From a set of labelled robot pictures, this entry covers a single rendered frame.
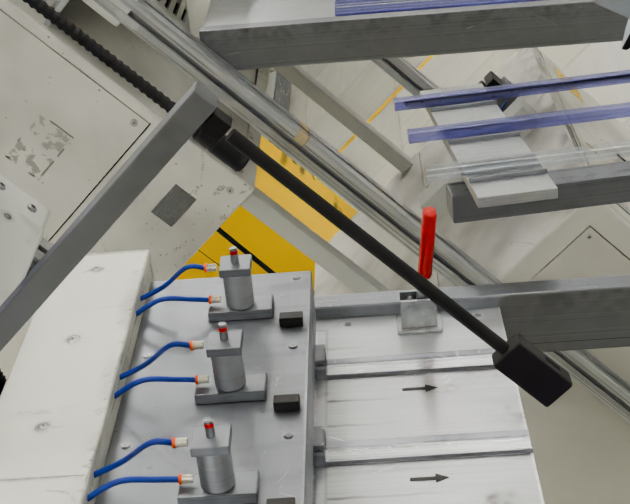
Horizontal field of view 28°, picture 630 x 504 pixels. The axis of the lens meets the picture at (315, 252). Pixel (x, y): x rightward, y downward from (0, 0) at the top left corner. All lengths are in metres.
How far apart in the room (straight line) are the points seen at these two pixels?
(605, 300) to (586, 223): 0.85
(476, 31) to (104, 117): 0.55
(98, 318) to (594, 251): 1.13
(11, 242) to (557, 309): 0.46
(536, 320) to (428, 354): 0.12
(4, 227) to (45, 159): 0.86
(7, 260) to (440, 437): 0.37
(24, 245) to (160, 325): 0.14
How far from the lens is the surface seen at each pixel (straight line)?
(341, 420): 0.96
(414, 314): 1.05
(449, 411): 0.96
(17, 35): 1.84
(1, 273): 1.00
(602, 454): 2.19
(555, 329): 1.10
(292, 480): 0.81
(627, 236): 1.96
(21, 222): 1.07
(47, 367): 0.92
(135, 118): 1.85
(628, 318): 1.11
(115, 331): 0.95
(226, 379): 0.87
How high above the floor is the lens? 1.45
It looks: 18 degrees down
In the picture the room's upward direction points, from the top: 53 degrees counter-clockwise
